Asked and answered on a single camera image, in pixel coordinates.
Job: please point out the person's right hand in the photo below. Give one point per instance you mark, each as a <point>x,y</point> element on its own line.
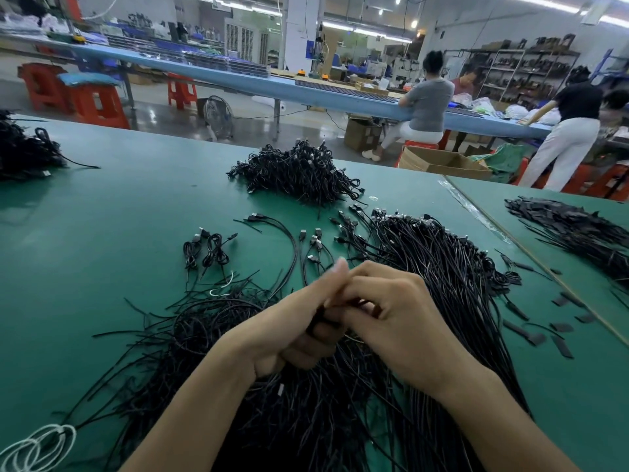
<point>408,329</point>

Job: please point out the person's left hand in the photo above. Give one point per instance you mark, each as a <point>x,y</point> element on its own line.
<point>290,334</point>

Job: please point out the person's right forearm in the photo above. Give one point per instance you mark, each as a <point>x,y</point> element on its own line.
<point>506,432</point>

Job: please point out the person's left forearm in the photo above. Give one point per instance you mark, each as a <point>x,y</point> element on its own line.
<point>192,423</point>

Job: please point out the scattered dark tie pieces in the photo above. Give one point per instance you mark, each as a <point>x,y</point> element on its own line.
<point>563,347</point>

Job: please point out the open cardboard box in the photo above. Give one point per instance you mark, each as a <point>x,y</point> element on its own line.
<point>442,162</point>

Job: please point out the green bag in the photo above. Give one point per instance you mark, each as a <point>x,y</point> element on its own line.
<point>506,160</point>

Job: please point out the small cardboard box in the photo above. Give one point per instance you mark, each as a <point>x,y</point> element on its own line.
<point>363,133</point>

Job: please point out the grey floor fan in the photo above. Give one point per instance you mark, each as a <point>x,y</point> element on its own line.
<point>217,118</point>

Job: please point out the red plastic stool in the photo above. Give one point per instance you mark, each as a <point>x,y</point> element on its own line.
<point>590,180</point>
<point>181,91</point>
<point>39,85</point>

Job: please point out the pile of white bags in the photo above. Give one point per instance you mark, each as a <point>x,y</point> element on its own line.
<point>516,111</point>

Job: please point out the long blue workbench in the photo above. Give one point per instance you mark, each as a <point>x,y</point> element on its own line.
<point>285,88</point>

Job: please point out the metal storage shelf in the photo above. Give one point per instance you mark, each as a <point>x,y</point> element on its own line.
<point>526,69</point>

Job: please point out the red stool with blue seat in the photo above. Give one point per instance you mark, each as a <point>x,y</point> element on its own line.
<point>96,105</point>

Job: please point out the white pillar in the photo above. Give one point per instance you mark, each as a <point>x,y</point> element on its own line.
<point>302,32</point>

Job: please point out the blue metal rack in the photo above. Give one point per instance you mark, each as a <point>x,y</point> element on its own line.
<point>611,69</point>

